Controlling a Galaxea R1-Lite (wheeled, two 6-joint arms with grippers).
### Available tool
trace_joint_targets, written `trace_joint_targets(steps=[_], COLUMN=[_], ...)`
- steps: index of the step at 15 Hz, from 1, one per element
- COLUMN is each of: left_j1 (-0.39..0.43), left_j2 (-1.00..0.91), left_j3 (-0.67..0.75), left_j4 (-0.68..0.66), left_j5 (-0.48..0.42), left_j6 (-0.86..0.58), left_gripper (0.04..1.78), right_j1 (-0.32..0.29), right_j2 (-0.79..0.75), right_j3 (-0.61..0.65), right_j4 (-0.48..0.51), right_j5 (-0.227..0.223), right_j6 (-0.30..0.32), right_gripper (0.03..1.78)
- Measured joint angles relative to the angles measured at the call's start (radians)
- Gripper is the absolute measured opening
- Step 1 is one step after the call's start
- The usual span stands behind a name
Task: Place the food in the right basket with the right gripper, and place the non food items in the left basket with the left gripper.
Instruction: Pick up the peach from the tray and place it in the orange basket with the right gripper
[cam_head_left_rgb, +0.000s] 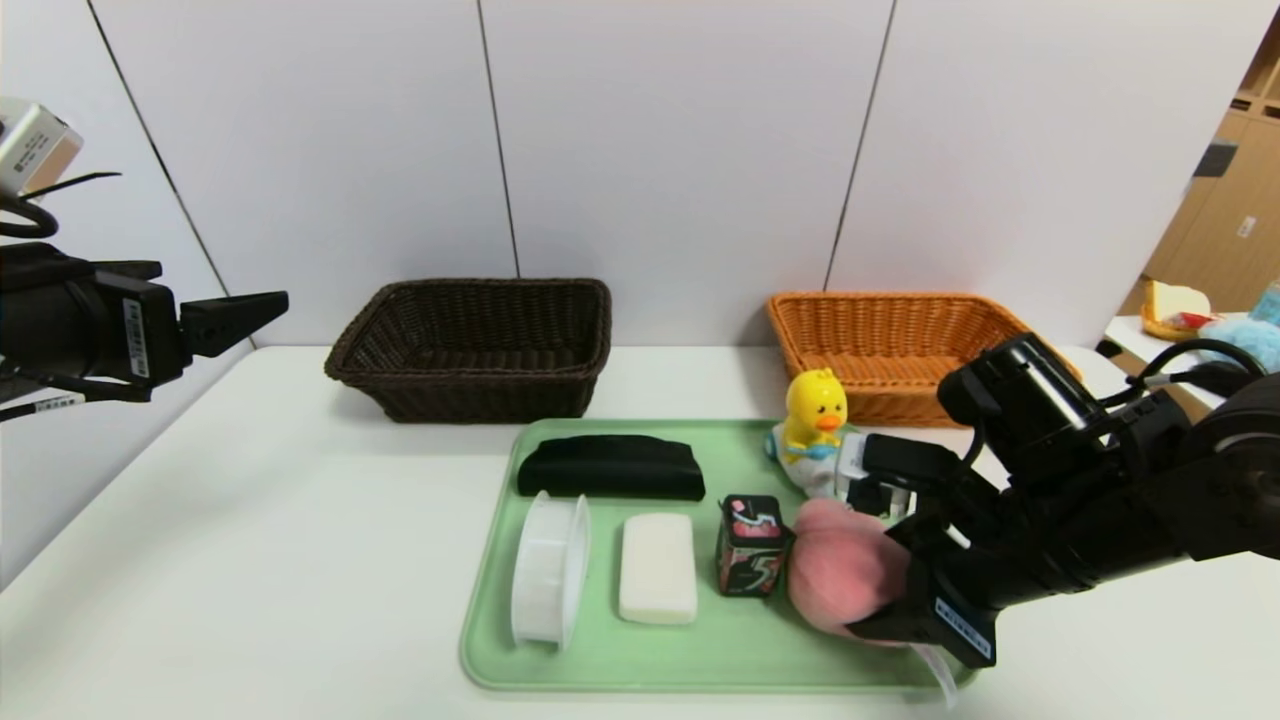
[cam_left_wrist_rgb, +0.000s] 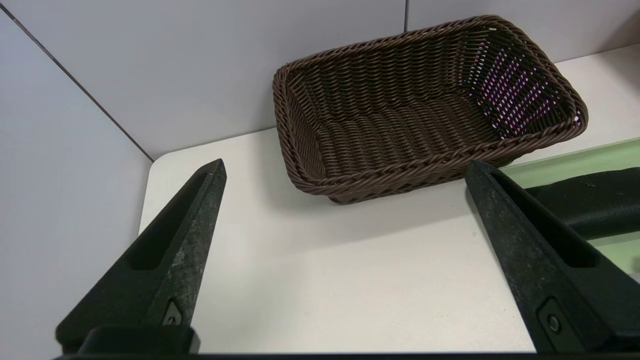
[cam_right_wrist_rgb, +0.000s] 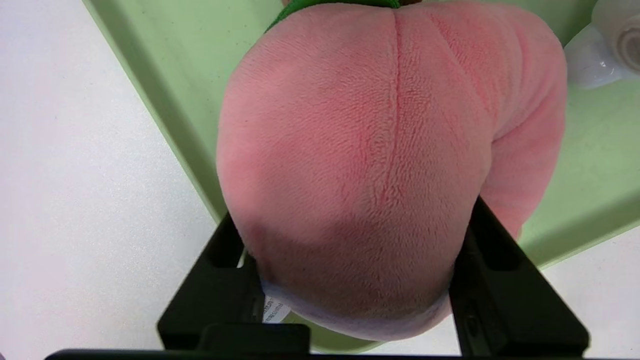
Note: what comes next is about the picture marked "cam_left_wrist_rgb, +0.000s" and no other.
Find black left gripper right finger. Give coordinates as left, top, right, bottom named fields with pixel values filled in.
left=465, top=161, right=640, bottom=353

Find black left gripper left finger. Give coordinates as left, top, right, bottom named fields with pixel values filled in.
left=56, top=159, right=227, bottom=353

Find dark brown wicker basket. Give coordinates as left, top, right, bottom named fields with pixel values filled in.
left=272, top=15, right=589, bottom=205

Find black folded pouch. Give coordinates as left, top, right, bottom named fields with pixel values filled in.
left=525, top=167, right=640, bottom=241

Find light green plastic tray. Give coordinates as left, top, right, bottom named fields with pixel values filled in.
left=501, top=138, right=640, bottom=281

